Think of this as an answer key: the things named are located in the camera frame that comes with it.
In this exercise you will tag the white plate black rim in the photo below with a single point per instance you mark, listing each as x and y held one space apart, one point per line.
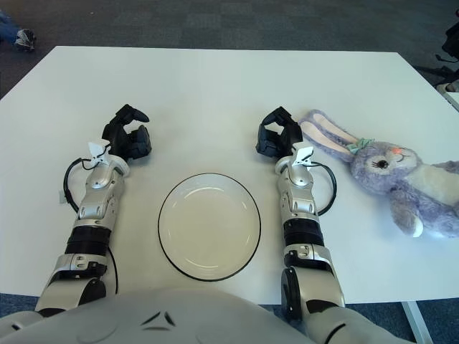
209 225

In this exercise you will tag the grey sneaker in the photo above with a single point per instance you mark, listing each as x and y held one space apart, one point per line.
26 38

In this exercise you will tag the white left wrist mount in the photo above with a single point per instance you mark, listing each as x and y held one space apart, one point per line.
96 147

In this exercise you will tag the grey robot torso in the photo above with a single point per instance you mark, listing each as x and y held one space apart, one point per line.
179 319

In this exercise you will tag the white table leg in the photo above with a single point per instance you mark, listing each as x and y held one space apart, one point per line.
412 319

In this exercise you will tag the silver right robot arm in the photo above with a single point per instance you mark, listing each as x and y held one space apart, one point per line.
299 200

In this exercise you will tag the black office chair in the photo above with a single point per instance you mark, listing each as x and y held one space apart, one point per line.
452 43

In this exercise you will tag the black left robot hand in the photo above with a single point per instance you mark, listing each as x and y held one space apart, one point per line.
120 139

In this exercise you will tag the white furniture edge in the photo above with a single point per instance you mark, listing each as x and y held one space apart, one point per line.
454 100

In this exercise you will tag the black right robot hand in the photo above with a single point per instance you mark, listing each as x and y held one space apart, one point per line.
283 139

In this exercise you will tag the white wrist mount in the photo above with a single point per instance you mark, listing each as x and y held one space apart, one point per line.
303 154
96 147

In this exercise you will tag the light shoe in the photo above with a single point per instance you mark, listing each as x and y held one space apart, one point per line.
450 87

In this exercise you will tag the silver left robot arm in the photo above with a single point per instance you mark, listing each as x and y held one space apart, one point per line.
97 200

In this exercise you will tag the blue jeans leg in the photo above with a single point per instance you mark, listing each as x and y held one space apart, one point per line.
5 30

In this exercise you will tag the white right wrist mount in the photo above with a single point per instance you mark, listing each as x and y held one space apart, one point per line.
303 154

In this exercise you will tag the purple plush bunny doll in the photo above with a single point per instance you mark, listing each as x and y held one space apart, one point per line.
387 168

